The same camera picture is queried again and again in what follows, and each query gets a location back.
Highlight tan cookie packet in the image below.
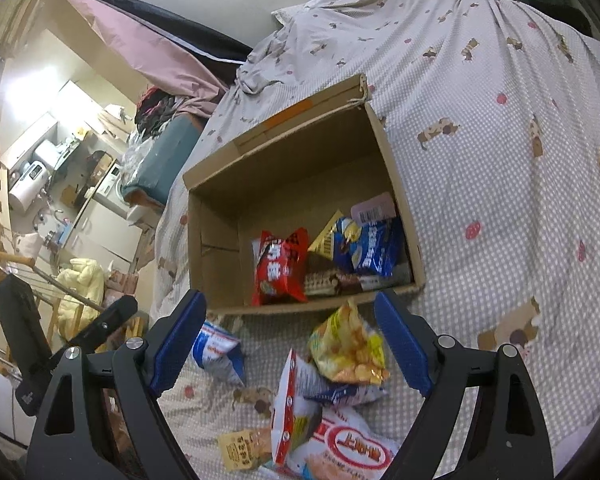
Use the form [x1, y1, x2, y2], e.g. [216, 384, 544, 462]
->
[218, 428, 272, 471]

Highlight brown cardboard box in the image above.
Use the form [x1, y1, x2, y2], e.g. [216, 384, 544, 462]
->
[183, 74, 425, 315]

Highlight dark blue snack bag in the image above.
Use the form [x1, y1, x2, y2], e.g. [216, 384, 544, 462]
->
[333, 218, 403, 278]

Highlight yellow blue striped bag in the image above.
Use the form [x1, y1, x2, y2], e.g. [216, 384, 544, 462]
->
[309, 210, 362, 261]

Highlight white red flakes bag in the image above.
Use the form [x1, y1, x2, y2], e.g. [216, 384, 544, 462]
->
[262, 406, 399, 479]

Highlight red snack bag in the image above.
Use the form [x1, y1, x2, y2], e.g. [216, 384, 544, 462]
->
[252, 228, 309, 306]

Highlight beige wafer bar packet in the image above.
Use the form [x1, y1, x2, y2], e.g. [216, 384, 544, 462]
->
[303, 270, 382, 297]

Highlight wooden drying rack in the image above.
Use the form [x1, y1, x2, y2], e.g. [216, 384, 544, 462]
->
[0, 246, 106, 376]

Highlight yellow cloth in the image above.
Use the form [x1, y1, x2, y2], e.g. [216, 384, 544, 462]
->
[56, 258, 105, 340]

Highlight pink hanging cloth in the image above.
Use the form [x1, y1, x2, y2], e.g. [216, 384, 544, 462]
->
[67, 0, 227, 118]

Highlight yellow chip bag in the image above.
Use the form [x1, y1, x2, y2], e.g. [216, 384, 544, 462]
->
[308, 300, 390, 386]

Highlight pile of clothes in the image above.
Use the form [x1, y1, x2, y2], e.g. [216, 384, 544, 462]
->
[134, 86, 186, 136]

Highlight blue white snack bag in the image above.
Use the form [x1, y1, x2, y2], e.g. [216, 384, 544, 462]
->
[190, 321, 246, 387]

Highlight patterned bed duvet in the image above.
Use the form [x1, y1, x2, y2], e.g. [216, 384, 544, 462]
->
[149, 0, 600, 480]

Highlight white washing machine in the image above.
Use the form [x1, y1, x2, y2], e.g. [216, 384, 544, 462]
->
[93, 162, 130, 217]

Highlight pink snack packet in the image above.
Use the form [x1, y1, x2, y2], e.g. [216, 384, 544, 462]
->
[350, 192, 396, 226]

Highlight white red pompom bag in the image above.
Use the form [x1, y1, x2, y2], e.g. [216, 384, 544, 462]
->
[271, 349, 388, 467]

